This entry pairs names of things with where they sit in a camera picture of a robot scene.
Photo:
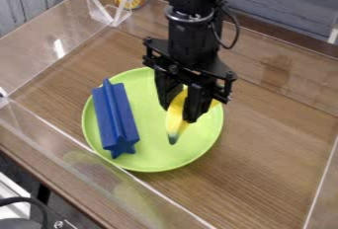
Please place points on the yellow toy banana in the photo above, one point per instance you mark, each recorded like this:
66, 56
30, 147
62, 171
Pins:
175, 124

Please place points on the black device with knob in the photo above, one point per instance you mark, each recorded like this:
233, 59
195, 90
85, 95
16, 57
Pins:
56, 220

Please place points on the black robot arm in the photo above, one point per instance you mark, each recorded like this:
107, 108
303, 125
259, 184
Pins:
185, 58

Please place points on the blue plastic block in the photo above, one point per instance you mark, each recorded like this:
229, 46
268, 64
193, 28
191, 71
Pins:
117, 129

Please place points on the clear acrylic tray walls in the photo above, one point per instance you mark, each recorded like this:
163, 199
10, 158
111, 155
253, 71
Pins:
267, 177

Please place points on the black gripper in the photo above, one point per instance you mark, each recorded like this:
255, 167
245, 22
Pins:
208, 78

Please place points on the green round plate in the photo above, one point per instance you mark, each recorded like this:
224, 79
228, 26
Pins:
155, 155

